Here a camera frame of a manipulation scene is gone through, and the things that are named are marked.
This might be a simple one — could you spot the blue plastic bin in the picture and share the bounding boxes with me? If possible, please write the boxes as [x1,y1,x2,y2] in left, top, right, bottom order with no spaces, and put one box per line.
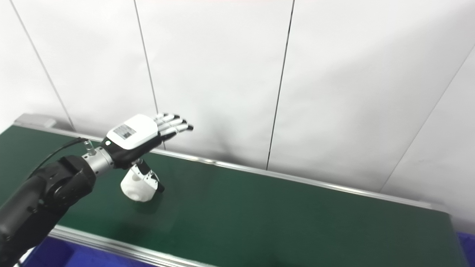
[18,237,156,267]
[456,231,475,267]

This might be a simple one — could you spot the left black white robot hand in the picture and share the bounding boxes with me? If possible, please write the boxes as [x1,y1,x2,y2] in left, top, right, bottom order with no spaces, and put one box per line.
[100,113,194,194]

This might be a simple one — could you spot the white plastic part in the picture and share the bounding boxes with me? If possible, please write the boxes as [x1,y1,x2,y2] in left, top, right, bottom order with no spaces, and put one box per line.
[120,168,161,203]

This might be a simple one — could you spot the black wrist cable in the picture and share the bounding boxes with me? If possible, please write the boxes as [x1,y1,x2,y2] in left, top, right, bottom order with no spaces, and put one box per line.
[29,137,90,178]

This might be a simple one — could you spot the green conveyor belt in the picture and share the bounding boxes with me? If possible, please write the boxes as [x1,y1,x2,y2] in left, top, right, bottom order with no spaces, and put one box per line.
[0,113,470,267]

